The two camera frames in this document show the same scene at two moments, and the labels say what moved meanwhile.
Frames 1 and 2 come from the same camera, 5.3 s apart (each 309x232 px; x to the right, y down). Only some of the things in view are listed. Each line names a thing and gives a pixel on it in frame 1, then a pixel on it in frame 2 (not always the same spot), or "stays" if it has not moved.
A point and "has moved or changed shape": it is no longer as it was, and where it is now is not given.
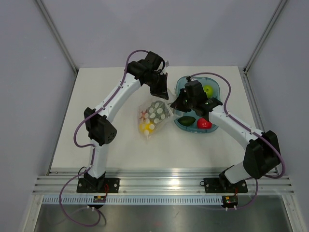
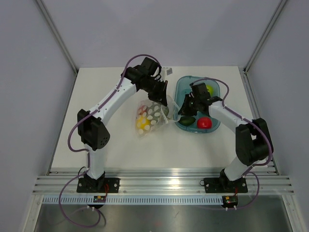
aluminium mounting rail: x=157 y=181 stays
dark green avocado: x=187 y=121 stays
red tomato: x=203 y=123 stays
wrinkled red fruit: x=144 y=115 -> x=142 y=110
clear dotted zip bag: x=154 y=112 has moved or changed shape
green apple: x=209 y=90 stays
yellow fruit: x=147 y=127 -> x=142 y=122
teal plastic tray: x=212 y=81 stays
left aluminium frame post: x=57 y=34 stays
